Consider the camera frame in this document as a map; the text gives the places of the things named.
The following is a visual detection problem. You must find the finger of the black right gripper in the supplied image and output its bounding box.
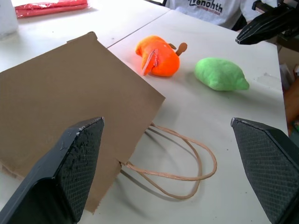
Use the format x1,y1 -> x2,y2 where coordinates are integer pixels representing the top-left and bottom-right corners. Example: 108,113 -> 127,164
235,27 -> 285,45
236,6 -> 299,39

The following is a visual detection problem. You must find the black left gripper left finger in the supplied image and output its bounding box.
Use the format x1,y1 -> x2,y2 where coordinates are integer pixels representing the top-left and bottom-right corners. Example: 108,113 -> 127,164
0,117 -> 105,224

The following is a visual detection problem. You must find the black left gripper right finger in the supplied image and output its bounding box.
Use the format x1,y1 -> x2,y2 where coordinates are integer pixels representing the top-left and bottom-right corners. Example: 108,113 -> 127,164
230,117 -> 299,224

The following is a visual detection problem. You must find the green plush toy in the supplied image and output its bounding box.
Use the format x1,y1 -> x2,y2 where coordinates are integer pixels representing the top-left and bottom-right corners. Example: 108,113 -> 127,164
194,57 -> 250,91

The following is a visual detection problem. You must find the person in white t-shirt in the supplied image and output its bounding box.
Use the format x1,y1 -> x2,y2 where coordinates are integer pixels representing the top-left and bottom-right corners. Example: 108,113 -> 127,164
164,0 -> 260,31

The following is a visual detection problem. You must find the orange plush toy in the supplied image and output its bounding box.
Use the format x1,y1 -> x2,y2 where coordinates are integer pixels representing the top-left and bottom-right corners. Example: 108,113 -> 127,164
135,35 -> 188,77

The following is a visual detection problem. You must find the white translucent container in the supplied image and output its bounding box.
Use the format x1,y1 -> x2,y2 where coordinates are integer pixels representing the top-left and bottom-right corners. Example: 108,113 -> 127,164
0,0 -> 19,40

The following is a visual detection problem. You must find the red plastic package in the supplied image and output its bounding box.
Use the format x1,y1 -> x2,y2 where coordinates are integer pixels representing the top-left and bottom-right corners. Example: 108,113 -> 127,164
14,0 -> 89,19

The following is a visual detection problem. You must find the brown paper bag with handles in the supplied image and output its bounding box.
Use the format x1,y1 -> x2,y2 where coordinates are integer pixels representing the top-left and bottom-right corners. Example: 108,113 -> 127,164
0,31 -> 218,214

